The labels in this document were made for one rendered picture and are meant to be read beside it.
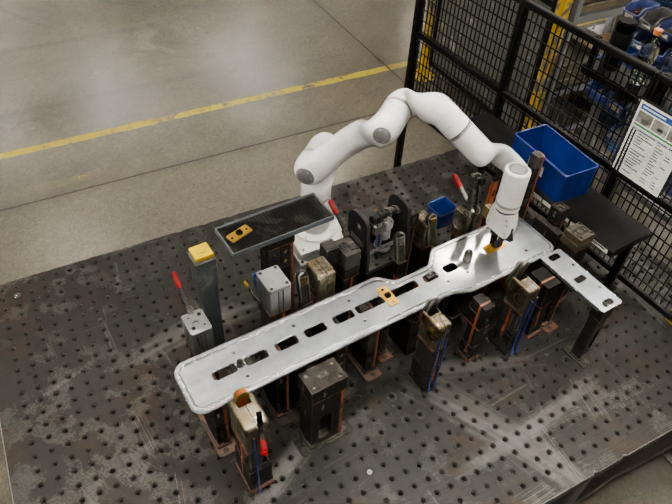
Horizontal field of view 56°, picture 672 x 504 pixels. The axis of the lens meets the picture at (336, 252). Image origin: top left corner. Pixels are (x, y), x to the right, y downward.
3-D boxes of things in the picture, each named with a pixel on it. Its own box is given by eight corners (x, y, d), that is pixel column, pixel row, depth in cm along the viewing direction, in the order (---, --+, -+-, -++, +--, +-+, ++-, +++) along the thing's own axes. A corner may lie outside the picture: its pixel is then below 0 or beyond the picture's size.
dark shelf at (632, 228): (610, 258, 222) (613, 252, 219) (449, 130, 274) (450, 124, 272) (650, 237, 230) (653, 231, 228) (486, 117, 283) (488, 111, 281)
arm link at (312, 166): (322, 168, 241) (304, 195, 231) (302, 145, 237) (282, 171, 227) (420, 116, 205) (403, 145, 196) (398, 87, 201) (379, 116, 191)
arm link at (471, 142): (455, 118, 208) (514, 180, 215) (445, 144, 197) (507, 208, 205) (476, 103, 201) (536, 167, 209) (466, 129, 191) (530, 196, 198)
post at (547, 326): (546, 334, 235) (570, 282, 214) (526, 314, 241) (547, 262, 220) (558, 327, 237) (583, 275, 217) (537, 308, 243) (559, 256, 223)
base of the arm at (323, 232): (285, 214, 262) (284, 182, 248) (327, 204, 268) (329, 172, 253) (300, 247, 251) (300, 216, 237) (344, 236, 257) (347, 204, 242)
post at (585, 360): (583, 369, 224) (611, 318, 204) (560, 347, 230) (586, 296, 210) (595, 361, 227) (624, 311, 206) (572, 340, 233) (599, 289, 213)
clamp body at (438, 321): (421, 398, 213) (438, 336, 188) (400, 372, 220) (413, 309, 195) (443, 386, 217) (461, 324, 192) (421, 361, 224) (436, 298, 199)
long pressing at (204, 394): (199, 426, 170) (199, 423, 169) (168, 366, 183) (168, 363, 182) (558, 250, 225) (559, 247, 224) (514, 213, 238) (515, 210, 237)
